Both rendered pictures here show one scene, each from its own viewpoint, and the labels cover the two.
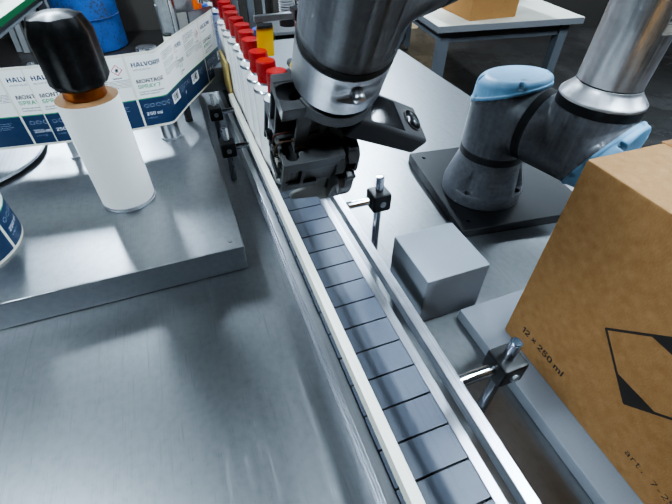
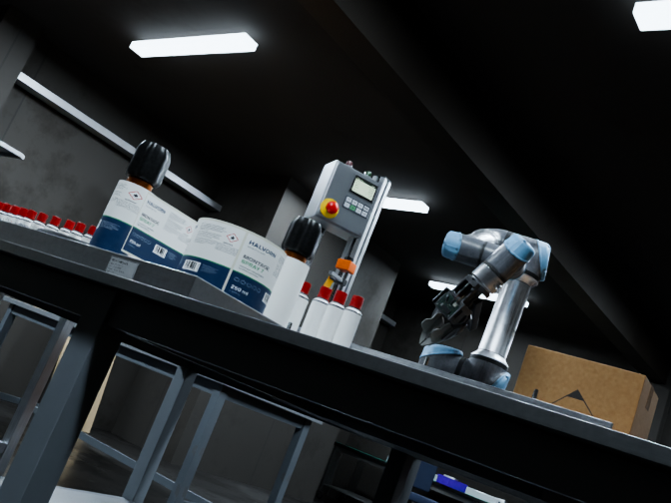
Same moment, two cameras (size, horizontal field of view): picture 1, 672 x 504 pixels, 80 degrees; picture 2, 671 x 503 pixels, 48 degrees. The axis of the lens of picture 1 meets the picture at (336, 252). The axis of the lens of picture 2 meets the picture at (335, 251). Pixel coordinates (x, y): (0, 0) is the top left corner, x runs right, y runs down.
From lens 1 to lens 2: 174 cm
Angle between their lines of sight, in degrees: 65
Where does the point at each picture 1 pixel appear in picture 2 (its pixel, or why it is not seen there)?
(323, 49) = (502, 268)
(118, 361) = not seen: hidden behind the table
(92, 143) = (296, 283)
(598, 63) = (491, 341)
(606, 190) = (538, 352)
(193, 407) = not seen: hidden behind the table
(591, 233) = (535, 369)
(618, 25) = (497, 327)
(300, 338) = not seen: hidden behind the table
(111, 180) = (287, 309)
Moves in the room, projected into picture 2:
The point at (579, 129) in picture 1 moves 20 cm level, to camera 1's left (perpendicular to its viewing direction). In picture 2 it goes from (489, 367) to (445, 343)
